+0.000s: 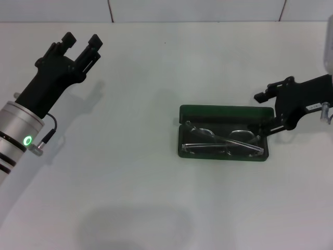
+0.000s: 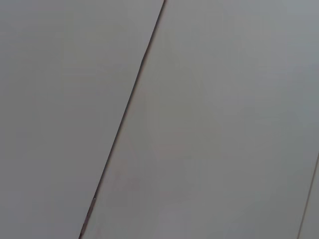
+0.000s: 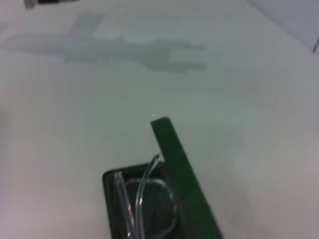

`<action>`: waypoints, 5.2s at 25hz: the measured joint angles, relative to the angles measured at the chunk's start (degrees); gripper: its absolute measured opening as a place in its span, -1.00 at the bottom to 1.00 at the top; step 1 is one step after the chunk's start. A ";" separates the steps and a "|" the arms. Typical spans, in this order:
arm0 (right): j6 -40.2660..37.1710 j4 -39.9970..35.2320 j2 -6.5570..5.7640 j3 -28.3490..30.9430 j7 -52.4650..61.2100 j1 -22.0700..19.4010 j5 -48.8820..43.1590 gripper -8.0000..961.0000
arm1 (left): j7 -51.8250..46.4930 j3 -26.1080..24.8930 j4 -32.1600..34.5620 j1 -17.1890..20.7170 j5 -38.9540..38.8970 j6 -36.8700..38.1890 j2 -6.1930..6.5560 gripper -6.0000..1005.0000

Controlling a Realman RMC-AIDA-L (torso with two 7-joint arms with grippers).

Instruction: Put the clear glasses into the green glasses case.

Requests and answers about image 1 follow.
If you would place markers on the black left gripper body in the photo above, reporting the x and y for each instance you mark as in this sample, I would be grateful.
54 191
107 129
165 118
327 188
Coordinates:
49 80

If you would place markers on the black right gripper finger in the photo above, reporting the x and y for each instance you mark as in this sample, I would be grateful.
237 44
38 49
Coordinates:
260 97
270 126

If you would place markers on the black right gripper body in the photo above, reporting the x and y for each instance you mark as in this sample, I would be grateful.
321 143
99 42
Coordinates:
294 99

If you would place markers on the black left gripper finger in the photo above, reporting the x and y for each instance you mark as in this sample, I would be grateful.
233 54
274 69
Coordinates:
69 39
95 43

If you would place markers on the green glasses case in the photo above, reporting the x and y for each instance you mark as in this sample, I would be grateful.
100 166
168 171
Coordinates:
221 112

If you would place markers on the clear frame glasses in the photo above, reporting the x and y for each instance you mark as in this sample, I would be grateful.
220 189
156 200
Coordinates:
221 139

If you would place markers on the silver stub connector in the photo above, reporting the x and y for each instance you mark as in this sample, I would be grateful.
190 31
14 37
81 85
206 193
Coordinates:
17 95

